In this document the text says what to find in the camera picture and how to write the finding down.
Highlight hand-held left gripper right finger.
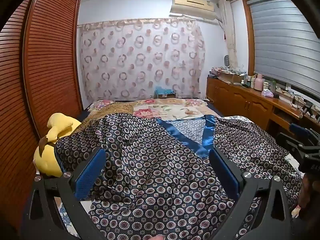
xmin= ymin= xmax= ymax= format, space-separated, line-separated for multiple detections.
xmin=209 ymin=147 xmax=293 ymax=240

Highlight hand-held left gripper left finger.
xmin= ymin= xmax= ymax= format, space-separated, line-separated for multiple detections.
xmin=23 ymin=147 xmax=118 ymax=240

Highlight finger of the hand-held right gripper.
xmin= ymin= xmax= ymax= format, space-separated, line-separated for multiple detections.
xmin=289 ymin=123 xmax=320 ymax=145
xmin=276 ymin=132 xmax=320 ymax=156

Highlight navy patterned satin robe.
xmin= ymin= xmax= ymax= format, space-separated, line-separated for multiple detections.
xmin=54 ymin=112 xmax=304 ymax=240

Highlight person's right hand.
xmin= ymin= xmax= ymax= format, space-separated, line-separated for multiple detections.
xmin=292 ymin=177 xmax=320 ymax=216

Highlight blue floral bed sheet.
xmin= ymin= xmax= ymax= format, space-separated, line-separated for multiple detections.
xmin=35 ymin=115 xmax=302 ymax=238

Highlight yellow plush toy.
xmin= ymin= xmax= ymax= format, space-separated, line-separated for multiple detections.
xmin=33 ymin=112 xmax=82 ymax=178

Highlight pink bottle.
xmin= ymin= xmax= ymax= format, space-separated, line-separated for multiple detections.
xmin=254 ymin=74 xmax=265 ymax=91

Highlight long wooden cabinet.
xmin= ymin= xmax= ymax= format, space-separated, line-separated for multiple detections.
xmin=206 ymin=76 xmax=320 ymax=142

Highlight gold brown patterned cloth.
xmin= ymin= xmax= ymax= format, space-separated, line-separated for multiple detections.
xmin=75 ymin=102 xmax=134 ymax=133

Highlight open cardboard box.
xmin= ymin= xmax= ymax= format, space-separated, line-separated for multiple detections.
xmin=224 ymin=72 xmax=244 ymax=84

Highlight pink floral blanket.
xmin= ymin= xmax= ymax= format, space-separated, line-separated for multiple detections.
xmin=89 ymin=97 xmax=222 ymax=121

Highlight grey window blind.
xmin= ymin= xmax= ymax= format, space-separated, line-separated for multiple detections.
xmin=246 ymin=0 xmax=320 ymax=92

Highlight light blue cloth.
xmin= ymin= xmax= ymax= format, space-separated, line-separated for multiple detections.
xmin=154 ymin=86 xmax=175 ymax=94

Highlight brown louvered wardrobe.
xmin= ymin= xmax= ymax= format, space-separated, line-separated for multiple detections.
xmin=0 ymin=0 xmax=83 ymax=230

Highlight cream lace side curtain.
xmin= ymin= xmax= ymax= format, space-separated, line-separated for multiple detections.
xmin=217 ymin=0 xmax=238 ymax=68

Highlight sheer circle patterned curtain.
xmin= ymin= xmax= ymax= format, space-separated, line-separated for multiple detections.
xmin=77 ymin=18 xmax=207 ymax=102

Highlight tangle of cables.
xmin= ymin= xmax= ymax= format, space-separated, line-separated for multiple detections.
xmin=285 ymin=92 xmax=320 ymax=121

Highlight beige wall air conditioner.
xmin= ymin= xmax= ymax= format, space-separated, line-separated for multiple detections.
xmin=170 ymin=0 xmax=217 ymax=21

